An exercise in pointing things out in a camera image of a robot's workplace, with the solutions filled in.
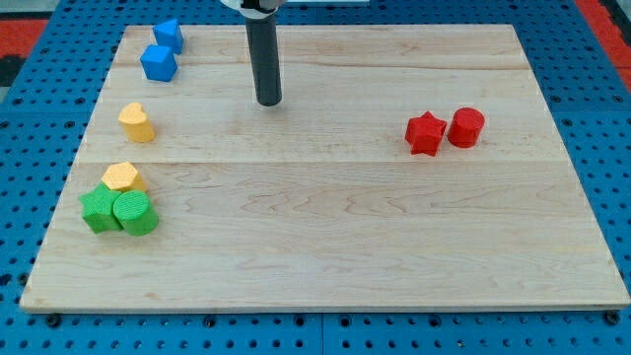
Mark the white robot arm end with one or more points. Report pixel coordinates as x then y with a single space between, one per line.
254 9

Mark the blue cube block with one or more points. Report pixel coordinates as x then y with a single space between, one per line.
158 62

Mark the light wooden board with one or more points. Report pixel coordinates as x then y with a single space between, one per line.
317 205

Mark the red star block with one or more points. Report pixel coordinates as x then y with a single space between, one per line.
425 133

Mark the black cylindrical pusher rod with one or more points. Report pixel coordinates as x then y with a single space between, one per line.
263 50

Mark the red cylinder block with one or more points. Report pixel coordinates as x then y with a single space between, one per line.
466 127

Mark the green cylinder block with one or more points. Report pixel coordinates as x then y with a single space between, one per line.
135 213

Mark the yellow heart block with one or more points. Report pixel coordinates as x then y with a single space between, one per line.
136 124

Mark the yellow hexagon block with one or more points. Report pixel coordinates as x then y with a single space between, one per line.
123 177

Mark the blue triangular prism block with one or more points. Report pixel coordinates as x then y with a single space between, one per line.
169 34

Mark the green star block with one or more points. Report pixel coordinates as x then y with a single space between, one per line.
98 209

